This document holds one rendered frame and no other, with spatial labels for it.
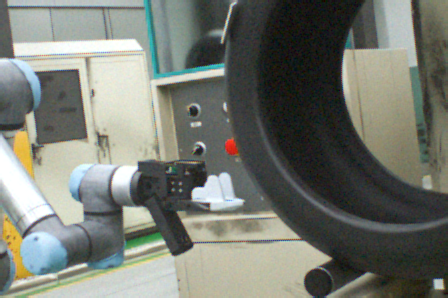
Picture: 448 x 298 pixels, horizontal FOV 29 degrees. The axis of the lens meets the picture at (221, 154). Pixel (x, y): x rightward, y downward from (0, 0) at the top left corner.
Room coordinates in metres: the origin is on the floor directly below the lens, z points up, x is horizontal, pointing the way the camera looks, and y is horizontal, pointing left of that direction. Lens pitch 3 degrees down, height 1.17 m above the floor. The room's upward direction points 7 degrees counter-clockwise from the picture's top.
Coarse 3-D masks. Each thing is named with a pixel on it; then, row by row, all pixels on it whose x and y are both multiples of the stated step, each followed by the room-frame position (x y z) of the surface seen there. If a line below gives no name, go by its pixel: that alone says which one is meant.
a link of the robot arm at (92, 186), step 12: (84, 168) 1.61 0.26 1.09; (96, 168) 1.60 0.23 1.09; (108, 168) 1.58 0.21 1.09; (72, 180) 1.61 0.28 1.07; (84, 180) 1.59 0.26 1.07; (96, 180) 1.58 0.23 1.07; (108, 180) 1.56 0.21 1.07; (72, 192) 1.61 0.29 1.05; (84, 192) 1.59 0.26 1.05; (96, 192) 1.58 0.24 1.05; (108, 192) 1.56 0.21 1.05; (84, 204) 1.60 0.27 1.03; (96, 204) 1.58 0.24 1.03; (108, 204) 1.58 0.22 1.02
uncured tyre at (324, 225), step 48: (240, 0) 1.32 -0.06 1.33; (288, 0) 1.44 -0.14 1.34; (336, 0) 1.50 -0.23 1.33; (240, 48) 1.29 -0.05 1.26; (288, 48) 1.50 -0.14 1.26; (336, 48) 1.51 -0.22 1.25; (240, 96) 1.30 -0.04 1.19; (288, 96) 1.51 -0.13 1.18; (336, 96) 1.52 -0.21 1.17; (240, 144) 1.32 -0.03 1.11; (288, 144) 1.47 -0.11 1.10; (336, 144) 1.52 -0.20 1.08; (288, 192) 1.26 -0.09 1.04; (336, 192) 1.48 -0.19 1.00; (384, 192) 1.47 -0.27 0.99; (432, 192) 1.45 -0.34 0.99; (336, 240) 1.23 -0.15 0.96; (384, 240) 1.19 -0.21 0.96; (432, 240) 1.15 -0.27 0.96
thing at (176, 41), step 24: (144, 0) 2.24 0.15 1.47; (168, 0) 2.21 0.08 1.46; (192, 0) 2.17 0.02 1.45; (216, 0) 2.13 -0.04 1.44; (168, 24) 2.22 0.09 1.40; (192, 24) 2.18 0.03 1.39; (216, 24) 2.14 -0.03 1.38; (168, 48) 2.22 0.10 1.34; (192, 48) 2.18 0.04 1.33; (216, 48) 2.14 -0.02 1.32; (168, 72) 2.23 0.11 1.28; (192, 72) 2.18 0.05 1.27
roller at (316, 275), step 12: (324, 264) 1.27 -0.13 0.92; (336, 264) 1.28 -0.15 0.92; (312, 276) 1.25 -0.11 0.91; (324, 276) 1.24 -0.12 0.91; (336, 276) 1.26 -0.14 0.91; (348, 276) 1.29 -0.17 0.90; (360, 276) 1.35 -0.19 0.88; (312, 288) 1.25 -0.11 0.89; (324, 288) 1.24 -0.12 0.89; (336, 288) 1.26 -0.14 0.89
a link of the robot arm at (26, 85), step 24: (0, 72) 1.70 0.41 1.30; (24, 72) 1.75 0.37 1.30; (0, 96) 1.69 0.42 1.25; (24, 96) 1.74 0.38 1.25; (0, 120) 1.72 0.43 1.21; (24, 120) 1.78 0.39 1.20; (0, 216) 1.81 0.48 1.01; (0, 240) 1.84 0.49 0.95; (0, 264) 1.83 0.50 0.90; (0, 288) 1.85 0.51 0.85
